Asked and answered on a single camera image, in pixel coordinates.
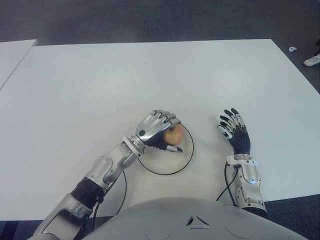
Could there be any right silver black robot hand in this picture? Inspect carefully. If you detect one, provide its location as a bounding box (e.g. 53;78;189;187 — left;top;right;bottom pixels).
216;107;251;156

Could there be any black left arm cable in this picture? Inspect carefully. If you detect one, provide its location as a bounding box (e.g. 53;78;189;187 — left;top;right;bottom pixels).
92;169;128;231

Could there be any white plate with black rim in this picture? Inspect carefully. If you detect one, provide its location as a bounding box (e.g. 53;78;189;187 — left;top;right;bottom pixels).
136;122;196;176

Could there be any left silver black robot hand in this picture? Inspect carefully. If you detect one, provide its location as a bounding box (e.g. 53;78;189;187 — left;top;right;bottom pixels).
135;109;185;153

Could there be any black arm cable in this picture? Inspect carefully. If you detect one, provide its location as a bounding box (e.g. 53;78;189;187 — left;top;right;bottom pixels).
92;169;128;231
216;162;238;207

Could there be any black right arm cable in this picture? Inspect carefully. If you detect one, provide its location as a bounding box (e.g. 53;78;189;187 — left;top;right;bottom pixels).
216;162;238;207

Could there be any red-yellow apple with blue sticker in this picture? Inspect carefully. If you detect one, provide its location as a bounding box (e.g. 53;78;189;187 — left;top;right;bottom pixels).
161;124;185;146

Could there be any white side table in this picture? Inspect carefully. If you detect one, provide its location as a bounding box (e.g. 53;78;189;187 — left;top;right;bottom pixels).
0;39;38;90

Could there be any light grey robot torso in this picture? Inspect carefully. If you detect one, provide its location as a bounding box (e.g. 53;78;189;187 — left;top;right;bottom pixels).
82;197;320;240

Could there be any white sneaker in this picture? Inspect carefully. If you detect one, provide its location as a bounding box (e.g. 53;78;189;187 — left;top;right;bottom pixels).
303;53;320;67

